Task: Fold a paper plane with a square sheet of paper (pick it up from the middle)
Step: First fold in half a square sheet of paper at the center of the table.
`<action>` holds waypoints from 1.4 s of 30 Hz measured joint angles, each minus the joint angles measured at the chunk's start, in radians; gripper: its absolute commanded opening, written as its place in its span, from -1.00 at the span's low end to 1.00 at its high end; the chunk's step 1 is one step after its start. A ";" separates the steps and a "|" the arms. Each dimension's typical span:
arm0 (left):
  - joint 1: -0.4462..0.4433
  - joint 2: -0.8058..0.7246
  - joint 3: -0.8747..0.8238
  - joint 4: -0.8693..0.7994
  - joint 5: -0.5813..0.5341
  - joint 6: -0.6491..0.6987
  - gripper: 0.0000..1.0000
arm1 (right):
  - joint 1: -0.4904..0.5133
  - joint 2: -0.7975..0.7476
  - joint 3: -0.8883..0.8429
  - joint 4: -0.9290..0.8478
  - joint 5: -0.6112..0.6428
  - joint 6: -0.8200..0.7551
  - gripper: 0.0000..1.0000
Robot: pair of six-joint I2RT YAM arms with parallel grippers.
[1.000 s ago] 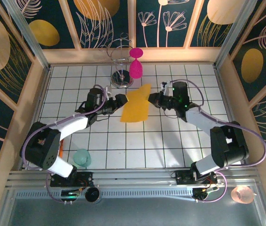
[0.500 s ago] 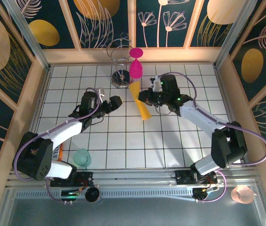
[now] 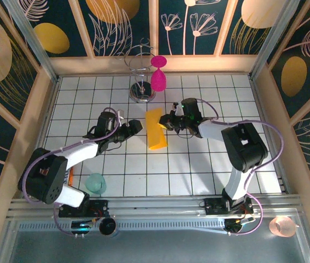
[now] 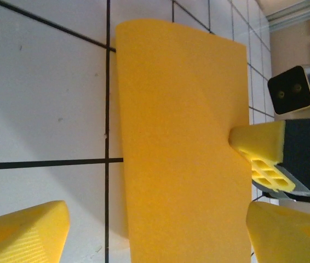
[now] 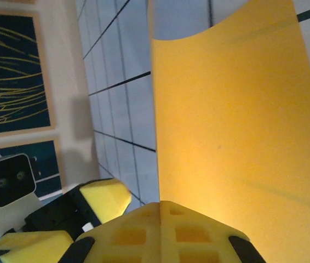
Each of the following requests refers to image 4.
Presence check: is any yellow cloth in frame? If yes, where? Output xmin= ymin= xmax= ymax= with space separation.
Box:
xmin=116 ymin=18 xmax=254 ymax=263

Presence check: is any aluminium corner post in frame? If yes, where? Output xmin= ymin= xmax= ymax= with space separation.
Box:
xmin=266 ymin=0 xmax=310 ymax=31

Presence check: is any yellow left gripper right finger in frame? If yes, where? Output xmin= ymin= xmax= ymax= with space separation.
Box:
xmin=246 ymin=202 xmax=310 ymax=263

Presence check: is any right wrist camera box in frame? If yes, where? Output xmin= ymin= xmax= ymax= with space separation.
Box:
xmin=267 ymin=65 xmax=310 ymax=115

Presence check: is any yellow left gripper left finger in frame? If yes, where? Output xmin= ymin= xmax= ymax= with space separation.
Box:
xmin=0 ymin=200 xmax=71 ymax=263

